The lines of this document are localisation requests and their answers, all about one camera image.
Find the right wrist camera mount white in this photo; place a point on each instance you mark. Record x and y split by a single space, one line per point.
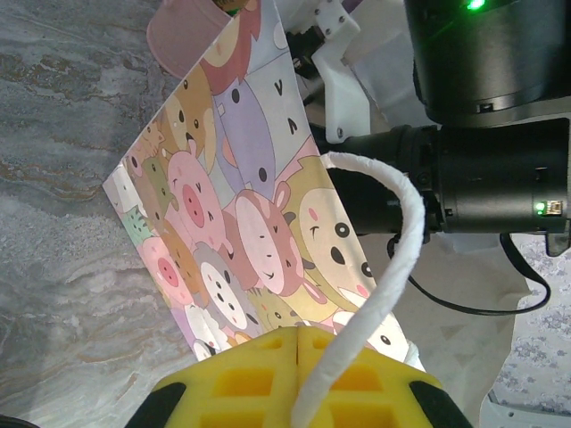
343 89

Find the pink holder cup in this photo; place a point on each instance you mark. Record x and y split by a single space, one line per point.
187 35

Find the white cartoon print paper bag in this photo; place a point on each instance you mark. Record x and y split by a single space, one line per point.
250 200

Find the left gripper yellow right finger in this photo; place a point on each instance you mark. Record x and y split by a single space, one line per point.
383 392

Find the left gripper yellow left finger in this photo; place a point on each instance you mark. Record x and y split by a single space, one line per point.
241 388

